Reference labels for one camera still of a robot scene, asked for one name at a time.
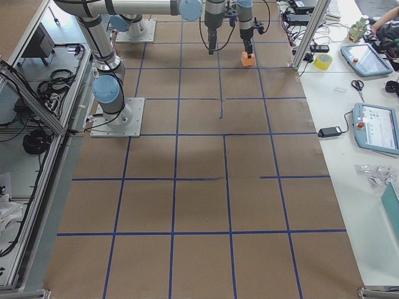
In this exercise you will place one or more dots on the teal box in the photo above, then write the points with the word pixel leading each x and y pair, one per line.
pixel 390 202

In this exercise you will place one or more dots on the teach pendant far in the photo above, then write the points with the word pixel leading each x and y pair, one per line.
pixel 365 60

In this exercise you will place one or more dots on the black power brick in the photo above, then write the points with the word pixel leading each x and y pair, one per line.
pixel 329 132

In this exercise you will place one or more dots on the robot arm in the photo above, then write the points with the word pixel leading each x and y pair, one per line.
pixel 116 30
pixel 214 13

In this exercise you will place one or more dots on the orange foam cube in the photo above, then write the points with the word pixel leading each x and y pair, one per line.
pixel 247 60

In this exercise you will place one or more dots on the teach pendant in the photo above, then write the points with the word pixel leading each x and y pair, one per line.
pixel 365 60
pixel 375 128

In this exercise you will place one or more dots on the aluminium frame post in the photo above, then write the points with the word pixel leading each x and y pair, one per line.
pixel 316 18

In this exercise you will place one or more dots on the aluminium frame rail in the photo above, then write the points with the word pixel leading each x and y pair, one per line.
pixel 26 94

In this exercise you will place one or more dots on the bag of screws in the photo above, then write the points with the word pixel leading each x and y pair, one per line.
pixel 377 175

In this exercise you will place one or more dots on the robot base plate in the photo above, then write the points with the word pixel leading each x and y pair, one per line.
pixel 138 33
pixel 128 123

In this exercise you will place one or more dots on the teach pendant near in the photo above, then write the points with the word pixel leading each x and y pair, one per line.
pixel 375 128

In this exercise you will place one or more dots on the black power adapter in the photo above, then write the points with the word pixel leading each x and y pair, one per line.
pixel 298 19

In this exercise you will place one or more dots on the grey control box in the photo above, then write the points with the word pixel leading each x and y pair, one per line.
pixel 41 46

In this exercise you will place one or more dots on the black scissors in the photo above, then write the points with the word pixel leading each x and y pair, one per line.
pixel 358 85

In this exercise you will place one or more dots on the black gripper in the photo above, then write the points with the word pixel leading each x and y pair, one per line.
pixel 211 24
pixel 246 33

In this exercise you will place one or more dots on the yellow tape roll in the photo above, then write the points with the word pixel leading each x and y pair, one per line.
pixel 323 61

